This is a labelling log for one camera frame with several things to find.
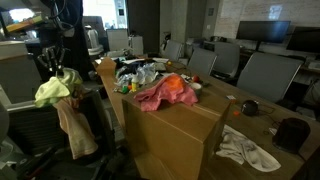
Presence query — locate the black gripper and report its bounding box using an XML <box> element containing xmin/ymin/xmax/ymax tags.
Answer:
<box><xmin>36</xmin><ymin>33</ymin><xmax>68</xmax><ymax>77</ymax></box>

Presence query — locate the light green towel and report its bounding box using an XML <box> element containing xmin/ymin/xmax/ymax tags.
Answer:
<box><xmin>34</xmin><ymin>68</ymin><xmax>84</xmax><ymax>108</ymax></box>

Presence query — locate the peach shirt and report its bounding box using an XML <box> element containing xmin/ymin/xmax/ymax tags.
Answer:
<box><xmin>53</xmin><ymin>87</ymin><xmax>99</xmax><ymax>160</ymax></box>

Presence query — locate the grey office chair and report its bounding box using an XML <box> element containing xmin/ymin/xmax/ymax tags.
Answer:
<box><xmin>0</xmin><ymin>87</ymin><xmax>118</xmax><ymax>180</ymax></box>
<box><xmin>212</xmin><ymin>41</ymin><xmax>242</xmax><ymax>80</ymax></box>
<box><xmin>162</xmin><ymin>39</ymin><xmax>185</xmax><ymax>62</ymax></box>
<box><xmin>236</xmin><ymin>51</ymin><xmax>304</xmax><ymax>104</ymax></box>
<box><xmin>187</xmin><ymin>47</ymin><xmax>218</xmax><ymax>76</ymax></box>

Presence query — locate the pink shirt with orange print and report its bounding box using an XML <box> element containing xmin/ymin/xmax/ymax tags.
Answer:
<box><xmin>133</xmin><ymin>73</ymin><xmax>199</xmax><ymax>112</ymax></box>

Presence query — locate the grey cabinet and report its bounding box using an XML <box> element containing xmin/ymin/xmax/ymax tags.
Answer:
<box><xmin>0</xmin><ymin>40</ymin><xmax>46</xmax><ymax>105</ymax></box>

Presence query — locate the white rounded appliance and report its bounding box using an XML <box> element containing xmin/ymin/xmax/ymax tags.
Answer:
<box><xmin>85</xmin><ymin>28</ymin><xmax>105</xmax><ymax>57</ymax></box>

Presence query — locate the small open cardboard box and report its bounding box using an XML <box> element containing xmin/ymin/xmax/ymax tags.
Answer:
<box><xmin>95</xmin><ymin>57</ymin><xmax>117</xmax><ymax>78</ymax></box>

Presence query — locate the white flat panel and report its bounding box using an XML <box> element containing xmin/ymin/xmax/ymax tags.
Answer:
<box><xmin>106</xmin><ymin>28</ymin><xmax>130</xmax><ymax>52</ymax></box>

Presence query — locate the white box unit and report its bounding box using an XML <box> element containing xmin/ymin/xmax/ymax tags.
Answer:
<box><xmin>129</xmin><ymin>35</ymin><xmax>145</xmax><ymax>56</ymax></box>

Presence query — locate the white bottle yellow liquid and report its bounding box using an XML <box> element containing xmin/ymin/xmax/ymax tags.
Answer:
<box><xmin>130</xmin><ymin>73</ymin><xmax>140</xmax><ymax>93</ymax></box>

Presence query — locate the clear plastic bag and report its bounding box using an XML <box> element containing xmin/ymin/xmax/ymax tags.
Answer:
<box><xmin>114</xmin><ymin>63</ymin><xmax>160</xmax><ymax>88</ymax></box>

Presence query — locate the large brown cardboard box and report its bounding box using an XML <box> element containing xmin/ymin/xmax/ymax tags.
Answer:
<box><xmin>121</xmin><ymin>75</ymin><xmax>233</xmax><ymax>180</ymax></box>

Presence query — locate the small white cup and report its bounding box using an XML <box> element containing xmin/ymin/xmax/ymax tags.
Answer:
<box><xmin>189</xmin><ymin>81</ymin><xmax>203</xmax><ymax>98</ymax></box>

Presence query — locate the small colourful cube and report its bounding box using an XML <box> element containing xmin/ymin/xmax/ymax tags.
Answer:
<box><xmin>225</xmin><ymin>94</ymin><xmax>238</xmax><ymax>104</ymax></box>

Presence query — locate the white crumpled cloth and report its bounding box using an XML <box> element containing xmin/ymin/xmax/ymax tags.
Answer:
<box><xmin>215</xmin><ymin>123</ymin><xmax>282</xmax><ymax>173</ymax></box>

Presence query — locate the black computer monitor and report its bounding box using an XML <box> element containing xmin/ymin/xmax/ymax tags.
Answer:
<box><xmin>235</xmin><ymin>19</ymin><xmax>292</xmax><ymax>51</ymax></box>
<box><xmin>285</xmin><ymin>25</ymin><xmax>320</xmax><ymax>54</ymax></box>

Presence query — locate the black cylinder speaker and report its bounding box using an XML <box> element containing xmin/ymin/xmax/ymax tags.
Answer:
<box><xmin>272</xmin><ymin>116</ymin><xmax>312</xmax><ymax>155</ymax></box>

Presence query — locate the white wall whiteboard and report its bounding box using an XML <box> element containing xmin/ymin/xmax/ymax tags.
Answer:
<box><xmin>214</xmin><ymin>0</ymin><xmax>320</xmax><ymax>40</ymax></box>

